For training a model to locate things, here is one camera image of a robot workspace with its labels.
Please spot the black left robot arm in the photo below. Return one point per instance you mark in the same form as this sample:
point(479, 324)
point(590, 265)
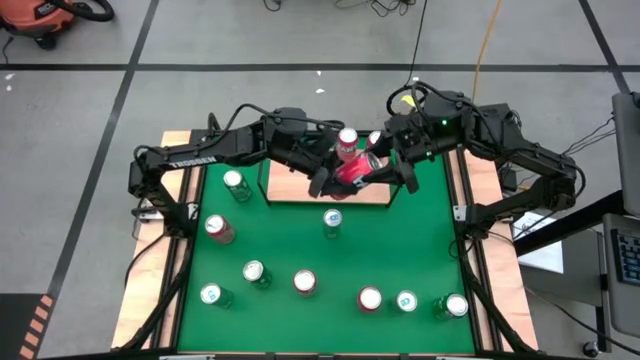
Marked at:
point(200, 160)

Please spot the black caster wheel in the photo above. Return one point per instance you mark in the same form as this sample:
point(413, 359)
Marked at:
point(591, 348)

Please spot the white paper sheet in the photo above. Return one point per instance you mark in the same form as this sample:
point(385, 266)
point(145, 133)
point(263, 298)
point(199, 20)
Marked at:
point(547, 260)

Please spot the black table frame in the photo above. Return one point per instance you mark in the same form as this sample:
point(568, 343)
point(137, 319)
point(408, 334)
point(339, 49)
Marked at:
point(475, 310)

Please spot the wooden shelf with black frame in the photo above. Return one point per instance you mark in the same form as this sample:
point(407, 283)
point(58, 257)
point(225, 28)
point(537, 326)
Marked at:
point(290, 187)

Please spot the grey monitor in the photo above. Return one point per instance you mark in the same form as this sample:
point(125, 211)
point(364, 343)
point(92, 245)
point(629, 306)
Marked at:
point(630, 150)

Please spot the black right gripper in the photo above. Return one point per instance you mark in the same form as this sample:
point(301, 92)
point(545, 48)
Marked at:
point(417, 142)

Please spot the red Fanta soda can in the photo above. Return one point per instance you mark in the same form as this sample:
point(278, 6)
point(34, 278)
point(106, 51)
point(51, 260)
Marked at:
point(216, 225)
point(370, 299)
point(347, 137)
point(305, 281)
point(373, 139)
point(355, 170)

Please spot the grey side desk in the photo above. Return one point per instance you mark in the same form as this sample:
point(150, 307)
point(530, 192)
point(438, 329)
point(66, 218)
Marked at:
point(575, 285)

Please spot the silver blue energy drink can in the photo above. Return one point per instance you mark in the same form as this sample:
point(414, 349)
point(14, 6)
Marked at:
point(406, 301)
point(332, 218)

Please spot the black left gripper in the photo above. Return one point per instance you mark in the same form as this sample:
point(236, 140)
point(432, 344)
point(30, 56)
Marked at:
point(312, 152)

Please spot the orange shop vacuum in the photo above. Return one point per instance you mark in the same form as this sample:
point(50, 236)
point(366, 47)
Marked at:
point(35, 17)

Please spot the grey keyboard terminal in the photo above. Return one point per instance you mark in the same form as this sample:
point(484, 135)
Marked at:
point(625, 300)

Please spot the black orange striped floor mat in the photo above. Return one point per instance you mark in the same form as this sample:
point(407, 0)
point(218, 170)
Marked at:
point(15, 325)

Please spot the green soda can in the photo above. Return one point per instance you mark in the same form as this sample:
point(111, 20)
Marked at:
point(456, 305)
point(234, 178)
point(210, 293)
point(253, 270)

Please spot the black beam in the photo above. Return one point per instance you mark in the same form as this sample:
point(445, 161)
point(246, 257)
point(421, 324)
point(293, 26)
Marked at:
point(565, 225)

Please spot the silver bracket plate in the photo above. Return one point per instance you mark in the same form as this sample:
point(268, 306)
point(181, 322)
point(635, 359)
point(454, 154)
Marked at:
point(460, 212)
point(147, 212)

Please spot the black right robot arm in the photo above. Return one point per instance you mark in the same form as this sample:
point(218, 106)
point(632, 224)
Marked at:
point(525, 155)

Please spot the silver aluminium bar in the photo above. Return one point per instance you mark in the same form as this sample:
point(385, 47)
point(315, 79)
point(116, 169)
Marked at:
point(455, 357)
point(187, 357)

